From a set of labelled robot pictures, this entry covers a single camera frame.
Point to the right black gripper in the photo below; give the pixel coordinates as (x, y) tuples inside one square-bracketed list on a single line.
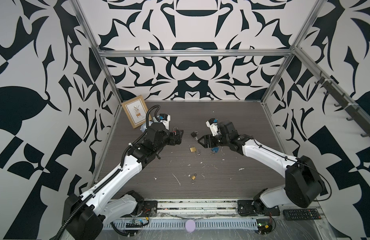
[(206, 138)]

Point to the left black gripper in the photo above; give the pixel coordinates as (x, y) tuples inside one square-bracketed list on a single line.
[(172, 140)]

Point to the small black padlock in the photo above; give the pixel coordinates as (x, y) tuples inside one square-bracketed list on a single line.
[(194, 134)]

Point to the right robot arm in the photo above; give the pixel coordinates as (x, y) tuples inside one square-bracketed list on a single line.
[(303, 182)]

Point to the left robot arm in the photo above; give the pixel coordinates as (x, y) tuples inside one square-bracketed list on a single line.
[(84, 216)]

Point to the blue padlock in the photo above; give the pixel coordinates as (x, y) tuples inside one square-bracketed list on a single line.
[(214, 150)]

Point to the blue square alarm clock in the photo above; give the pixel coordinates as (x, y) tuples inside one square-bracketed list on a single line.
[(143, 127)]

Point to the purple round lid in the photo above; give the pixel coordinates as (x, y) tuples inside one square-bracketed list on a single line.
[(190, 226)]

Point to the left circuit board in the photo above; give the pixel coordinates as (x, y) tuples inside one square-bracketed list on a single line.
[(138, 223)]

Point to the circuit board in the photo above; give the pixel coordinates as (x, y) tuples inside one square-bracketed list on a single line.
[(138, 223), (265, 226)]

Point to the right circuit board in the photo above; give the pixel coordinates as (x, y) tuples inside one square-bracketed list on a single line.
[(265, 226)]

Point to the black remote control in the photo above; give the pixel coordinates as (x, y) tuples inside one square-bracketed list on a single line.
[(301, 214)]

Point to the black coat hook rack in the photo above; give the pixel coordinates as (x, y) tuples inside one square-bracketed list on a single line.
[(344, 101)]

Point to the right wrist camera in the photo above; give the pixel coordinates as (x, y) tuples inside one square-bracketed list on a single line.
[(212, 124)]

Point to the wooden picture frame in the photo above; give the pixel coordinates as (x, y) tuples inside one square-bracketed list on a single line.
[(136, 111)]

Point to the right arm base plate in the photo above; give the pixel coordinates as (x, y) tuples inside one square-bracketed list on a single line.
[(256, 208)]

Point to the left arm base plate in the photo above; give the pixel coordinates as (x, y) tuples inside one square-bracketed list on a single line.
[(149, 209)]

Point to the white slotted cable duct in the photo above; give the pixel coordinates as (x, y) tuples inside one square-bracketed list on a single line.
[(201, 224)]

